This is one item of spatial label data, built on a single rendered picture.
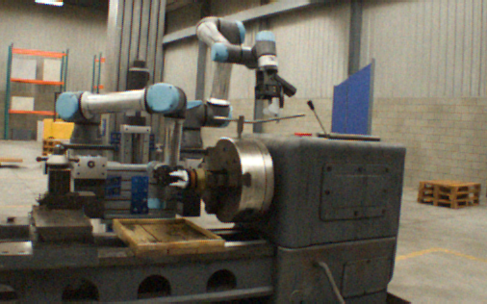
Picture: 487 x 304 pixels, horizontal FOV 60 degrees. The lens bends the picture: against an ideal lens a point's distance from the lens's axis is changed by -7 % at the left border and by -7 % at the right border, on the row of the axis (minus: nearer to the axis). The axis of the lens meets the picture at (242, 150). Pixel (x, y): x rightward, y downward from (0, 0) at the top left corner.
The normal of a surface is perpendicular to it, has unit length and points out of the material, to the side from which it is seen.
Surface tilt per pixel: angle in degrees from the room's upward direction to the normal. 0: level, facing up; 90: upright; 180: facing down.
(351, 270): 90
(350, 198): 90
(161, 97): 89
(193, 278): 88
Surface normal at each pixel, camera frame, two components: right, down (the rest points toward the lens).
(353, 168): 0.46, 0.07
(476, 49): -0.82, -0.02
